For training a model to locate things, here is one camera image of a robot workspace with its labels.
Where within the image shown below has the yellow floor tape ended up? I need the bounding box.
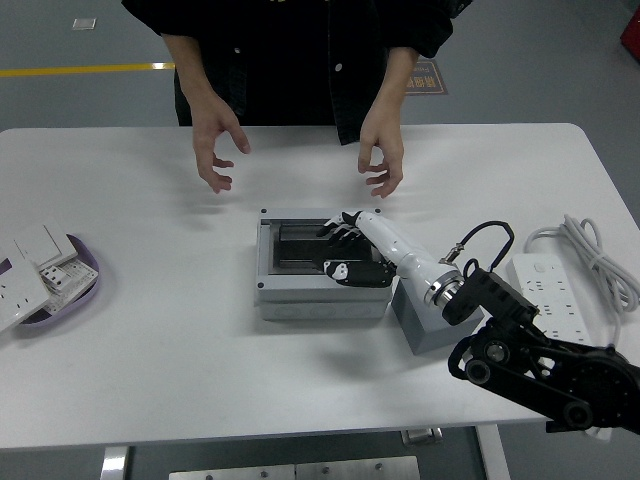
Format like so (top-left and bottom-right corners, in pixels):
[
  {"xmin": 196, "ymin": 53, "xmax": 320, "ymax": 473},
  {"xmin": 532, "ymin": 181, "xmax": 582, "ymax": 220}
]
[{"xmin": 0, "ymin": 61, "xmax": 177, "ymax": 79}]

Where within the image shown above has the person's right hand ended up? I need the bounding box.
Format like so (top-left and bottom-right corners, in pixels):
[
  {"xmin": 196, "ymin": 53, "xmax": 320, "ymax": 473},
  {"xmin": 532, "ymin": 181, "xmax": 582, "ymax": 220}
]
[{"xmin": 190, "ymin": 93, "xmax": 252, "ymax": 196}]

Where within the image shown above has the white wall switch panel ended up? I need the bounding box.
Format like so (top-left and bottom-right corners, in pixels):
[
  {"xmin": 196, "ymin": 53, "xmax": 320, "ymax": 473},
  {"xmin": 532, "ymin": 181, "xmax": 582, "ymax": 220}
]
[{"xmin": 13, "ymin": 224, "xmax": 81, "ymax": 274}]

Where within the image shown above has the dark grey cube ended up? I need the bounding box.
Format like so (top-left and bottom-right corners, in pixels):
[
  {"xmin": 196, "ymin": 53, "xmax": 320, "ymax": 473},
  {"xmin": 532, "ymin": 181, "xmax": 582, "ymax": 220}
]
[{"xmin": 390, "ymin": 276, "xmax": 486, "ymax": 357}]

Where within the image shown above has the person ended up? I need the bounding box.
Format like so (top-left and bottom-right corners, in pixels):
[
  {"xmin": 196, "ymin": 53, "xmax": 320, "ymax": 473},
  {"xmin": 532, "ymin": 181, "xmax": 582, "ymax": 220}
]
[{"xmin": 120, "ymin": 0, "xmax": 472, "ymax": 147}]

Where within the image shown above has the person's left hand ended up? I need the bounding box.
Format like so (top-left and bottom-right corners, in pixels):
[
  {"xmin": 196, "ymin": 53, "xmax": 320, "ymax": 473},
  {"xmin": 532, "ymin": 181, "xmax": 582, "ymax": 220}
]
[{"xmin": 356, "ymin": 99, "xmax": 406, "ymax": 200}]

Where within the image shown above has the grey electrical box with lid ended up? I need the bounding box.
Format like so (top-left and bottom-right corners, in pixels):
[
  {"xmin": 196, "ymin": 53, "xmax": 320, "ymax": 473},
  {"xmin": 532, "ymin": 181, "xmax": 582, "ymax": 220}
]
[{"xmin": 254, "ymin": 206, "xmax": 394, "ymax": 322}]

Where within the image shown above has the brown floor sign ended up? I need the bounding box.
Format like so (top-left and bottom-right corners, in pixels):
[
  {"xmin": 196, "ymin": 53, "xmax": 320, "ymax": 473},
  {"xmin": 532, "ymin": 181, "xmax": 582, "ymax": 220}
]
[{"xmin": 403, "ymin": 59, "xmax": 450, "ymax": 98}]

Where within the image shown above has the white power strip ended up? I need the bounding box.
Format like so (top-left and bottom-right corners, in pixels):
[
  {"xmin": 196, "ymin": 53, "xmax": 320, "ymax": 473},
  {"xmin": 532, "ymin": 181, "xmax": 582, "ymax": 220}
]
[{"xmin": 505, "ymin": 252, "xmax": 597, "ymax": 347}]

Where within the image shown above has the white table leg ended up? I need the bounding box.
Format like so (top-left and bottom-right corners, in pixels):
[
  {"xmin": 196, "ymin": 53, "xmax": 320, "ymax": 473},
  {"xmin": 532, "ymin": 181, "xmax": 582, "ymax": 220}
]
[
  {"xmin": 474, "ymin": 424, "xmax": 513, "ymax": 480},
  {"xmin": 99, "ymin": 445, "xmax": 131, "ymax": 480}
]

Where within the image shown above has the white socket module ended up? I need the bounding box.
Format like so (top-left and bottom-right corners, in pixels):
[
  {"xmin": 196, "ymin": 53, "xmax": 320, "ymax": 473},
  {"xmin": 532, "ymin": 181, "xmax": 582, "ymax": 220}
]
[{"xmin": 38, "ymin": 264, "xmax": 72, "ymax": 295}]

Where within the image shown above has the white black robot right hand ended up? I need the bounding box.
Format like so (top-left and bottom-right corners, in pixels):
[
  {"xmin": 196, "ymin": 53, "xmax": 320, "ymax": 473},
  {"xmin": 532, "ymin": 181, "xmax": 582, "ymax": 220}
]
[{"xmin": 314, "ymin": 209, "xmax": 460, "ymax": 303}]

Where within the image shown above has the grey metal base plate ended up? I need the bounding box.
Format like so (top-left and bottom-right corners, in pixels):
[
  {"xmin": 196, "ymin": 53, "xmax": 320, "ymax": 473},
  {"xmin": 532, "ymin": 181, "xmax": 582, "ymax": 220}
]
[{"xmin": 168, "ymin": 455, "xmax": 422, "ymax": 480}]

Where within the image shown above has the white wall socket panel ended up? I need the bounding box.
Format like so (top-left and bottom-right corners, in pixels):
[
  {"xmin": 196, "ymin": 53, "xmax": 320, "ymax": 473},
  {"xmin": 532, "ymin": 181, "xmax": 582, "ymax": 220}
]
[{"xmin": 0, "ymin": 256, "xmax": 52, "ymax": 334}]

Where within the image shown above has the white printed panel piece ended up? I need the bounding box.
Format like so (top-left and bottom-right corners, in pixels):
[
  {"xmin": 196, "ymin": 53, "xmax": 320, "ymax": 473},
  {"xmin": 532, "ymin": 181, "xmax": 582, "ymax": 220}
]
[{"xmin": 48, "ymin": 259, "xmax": 97, "ymax": 307}]

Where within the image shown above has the red object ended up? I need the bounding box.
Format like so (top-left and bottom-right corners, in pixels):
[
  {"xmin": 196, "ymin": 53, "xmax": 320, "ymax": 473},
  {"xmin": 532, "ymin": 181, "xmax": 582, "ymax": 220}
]
[{"xmin": 619, "ymin": 8, "xmax": 640, "ymax": 52}]

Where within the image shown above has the purple tray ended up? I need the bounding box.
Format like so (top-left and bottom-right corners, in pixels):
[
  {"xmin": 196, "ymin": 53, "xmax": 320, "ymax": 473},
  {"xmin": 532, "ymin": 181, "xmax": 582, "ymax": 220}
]
[{"xmin": 12, "ymin": 233, "xmax": 101, "ymax": 341}]

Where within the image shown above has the white power cord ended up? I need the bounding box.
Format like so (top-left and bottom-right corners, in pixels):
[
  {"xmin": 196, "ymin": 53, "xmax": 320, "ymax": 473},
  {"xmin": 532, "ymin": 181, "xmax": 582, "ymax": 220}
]
[{"xmin": 522, "ymin": 214, "xmax": 640, "ymax": 347}]

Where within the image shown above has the metal table bracket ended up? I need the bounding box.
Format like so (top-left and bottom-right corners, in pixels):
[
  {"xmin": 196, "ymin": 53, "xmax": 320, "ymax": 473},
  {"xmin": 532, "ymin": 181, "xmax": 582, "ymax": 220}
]
[{"xmin": 401, "ymin": 427, "xmax": 444, "ymax": 446}]

